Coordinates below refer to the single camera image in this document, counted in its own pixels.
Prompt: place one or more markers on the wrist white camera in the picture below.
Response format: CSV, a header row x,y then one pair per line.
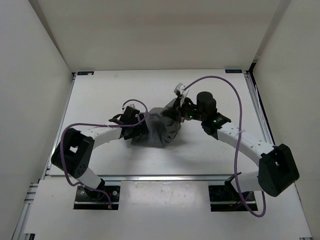
x,y
180,93
129,107

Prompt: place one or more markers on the blue label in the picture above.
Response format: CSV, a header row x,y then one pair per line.
x,y
233,71
85,73

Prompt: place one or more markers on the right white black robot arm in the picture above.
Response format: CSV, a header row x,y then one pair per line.
x,y
277,169

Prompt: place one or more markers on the aluminium frame rail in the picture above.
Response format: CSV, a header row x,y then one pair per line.
x,y
19,232
258,106

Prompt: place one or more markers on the right aluminium frame rail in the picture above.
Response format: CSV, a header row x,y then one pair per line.
x,y
258,106

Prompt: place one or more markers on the grey pleated skirt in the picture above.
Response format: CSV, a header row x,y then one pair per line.
x,y
161,129

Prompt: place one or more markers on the right blue label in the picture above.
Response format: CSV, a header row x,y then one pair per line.
x,y
233,71

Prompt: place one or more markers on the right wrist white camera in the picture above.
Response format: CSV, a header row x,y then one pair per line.
x,y
180,93

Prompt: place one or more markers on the aluminium front rail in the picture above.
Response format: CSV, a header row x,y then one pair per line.
x,y
167,177

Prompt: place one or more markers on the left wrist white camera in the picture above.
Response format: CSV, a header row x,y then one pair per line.
x,y
129,107

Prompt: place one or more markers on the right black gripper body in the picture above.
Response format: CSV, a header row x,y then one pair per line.
x,y
190,112

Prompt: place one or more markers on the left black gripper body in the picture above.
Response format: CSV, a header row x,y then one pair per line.
x,y
132,133

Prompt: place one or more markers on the left blue label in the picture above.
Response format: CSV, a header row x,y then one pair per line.
x,y
85,73

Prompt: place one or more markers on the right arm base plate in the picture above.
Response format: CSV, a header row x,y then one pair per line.
x,y
225,198

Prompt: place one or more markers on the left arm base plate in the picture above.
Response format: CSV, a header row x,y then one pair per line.
x,y
91,200

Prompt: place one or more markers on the left aluminium frame rail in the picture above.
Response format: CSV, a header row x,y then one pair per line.
x,y
19,232

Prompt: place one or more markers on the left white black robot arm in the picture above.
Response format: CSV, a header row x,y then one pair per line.
x,y
73,153

